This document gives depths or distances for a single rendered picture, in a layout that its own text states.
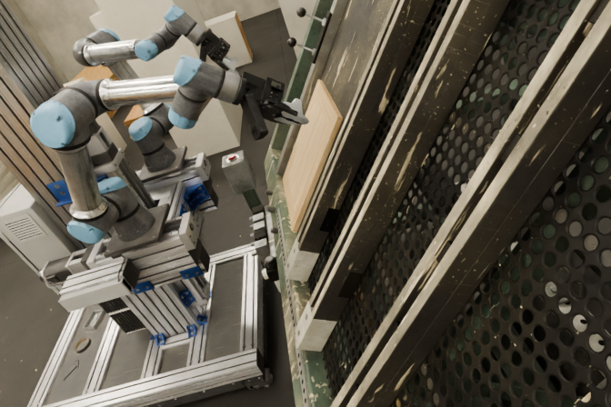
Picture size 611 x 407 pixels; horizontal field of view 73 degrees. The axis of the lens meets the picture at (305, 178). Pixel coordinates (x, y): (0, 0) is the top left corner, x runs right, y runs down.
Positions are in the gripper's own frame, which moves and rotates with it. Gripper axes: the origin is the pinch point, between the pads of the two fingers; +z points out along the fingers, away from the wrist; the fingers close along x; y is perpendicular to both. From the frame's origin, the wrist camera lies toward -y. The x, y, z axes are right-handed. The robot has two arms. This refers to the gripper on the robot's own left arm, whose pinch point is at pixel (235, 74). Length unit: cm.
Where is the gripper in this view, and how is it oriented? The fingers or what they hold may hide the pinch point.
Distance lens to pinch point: 186.7
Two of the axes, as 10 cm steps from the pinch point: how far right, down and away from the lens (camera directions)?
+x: -0.7, -5.6, 8.3
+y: 7.0, -6.2, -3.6
